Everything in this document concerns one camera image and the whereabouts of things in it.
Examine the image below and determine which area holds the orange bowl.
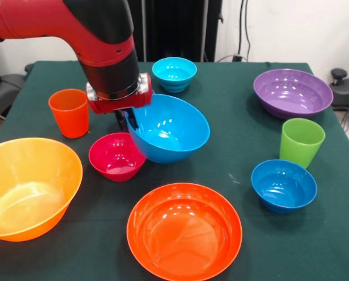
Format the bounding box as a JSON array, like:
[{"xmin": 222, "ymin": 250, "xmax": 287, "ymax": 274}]
[{"xmin": 126, "ymin": 183, "xmax": 243, "ymax": 273}]

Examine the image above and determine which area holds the black power cable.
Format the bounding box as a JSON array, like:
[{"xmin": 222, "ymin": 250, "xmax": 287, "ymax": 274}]
[{"xmin": 217, "ymin": 0, "xmax": 251, "ymax": 63}]

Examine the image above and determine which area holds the purple bowl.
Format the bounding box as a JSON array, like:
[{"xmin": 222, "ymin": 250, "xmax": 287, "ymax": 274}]
[{"xmin": 253, "ymin": 68, "xmax": 334, "ymax": 120}]

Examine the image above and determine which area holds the green cup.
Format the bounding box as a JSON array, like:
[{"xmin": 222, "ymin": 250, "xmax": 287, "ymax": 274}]
[{"xmin": 279, "ymin": 118, "xmax": 326, "ymax": 170}]

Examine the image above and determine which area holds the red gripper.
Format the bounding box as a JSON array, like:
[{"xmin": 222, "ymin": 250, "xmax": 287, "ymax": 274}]
[{"xmin": 85, "ymin": 72, "xmax": 154, "ymax": 132}]

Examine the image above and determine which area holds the small light blue bowl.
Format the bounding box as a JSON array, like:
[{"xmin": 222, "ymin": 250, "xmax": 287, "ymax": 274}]
[{"xmin": 152, "ymin": 57, "xmax": 198, "ymax": 94}]

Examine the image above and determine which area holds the black pedestal leg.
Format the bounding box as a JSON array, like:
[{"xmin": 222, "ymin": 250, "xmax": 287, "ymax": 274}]
[
  {"xmin": 0, "ymin": 63, "xmax": 35, "ymax": 118},
  {"xmin": 329, "ymin": 68, "xmax": 349, "ymax": 131}
]

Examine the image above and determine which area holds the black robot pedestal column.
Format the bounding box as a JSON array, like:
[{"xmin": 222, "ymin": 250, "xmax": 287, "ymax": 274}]
[{"xmin": 130, "ymin": 0, "xmax": 224, "ymax": 63}]

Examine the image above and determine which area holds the pink bowl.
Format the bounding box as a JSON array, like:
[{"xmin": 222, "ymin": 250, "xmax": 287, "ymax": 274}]
[{"xmin": 88, "ymin": 132, "xmax": 148, "ymax": 183}]

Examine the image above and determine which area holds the dark green table cloth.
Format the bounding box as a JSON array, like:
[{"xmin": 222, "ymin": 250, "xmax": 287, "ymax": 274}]
[{"xmin": 0, "ymin": 60, "xmax": 349, "ymax": 281}]

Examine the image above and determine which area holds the large sky blue bowl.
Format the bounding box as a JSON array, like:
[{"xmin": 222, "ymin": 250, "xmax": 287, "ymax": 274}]
[{"xmin": 125, "ymin": 93, "xmax": 211, "ymax": 165}]

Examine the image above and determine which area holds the yellow bowl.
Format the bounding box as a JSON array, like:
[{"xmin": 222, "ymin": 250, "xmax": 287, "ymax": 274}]
[{"xmin": 0, "ymin": 137, "xmax": 84, "ymax": 243}]

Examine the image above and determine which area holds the orange cup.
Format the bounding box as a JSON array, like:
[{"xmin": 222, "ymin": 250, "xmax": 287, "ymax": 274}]
[{"xmin": 47, "ymin": 88, "xmax": 90, "ymax": 139}]

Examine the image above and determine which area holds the dark blue bowl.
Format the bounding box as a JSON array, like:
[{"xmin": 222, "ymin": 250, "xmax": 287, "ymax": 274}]
[{"xmin": 251, "ymin": 159, "xmax": 318, "ymax": 214}]

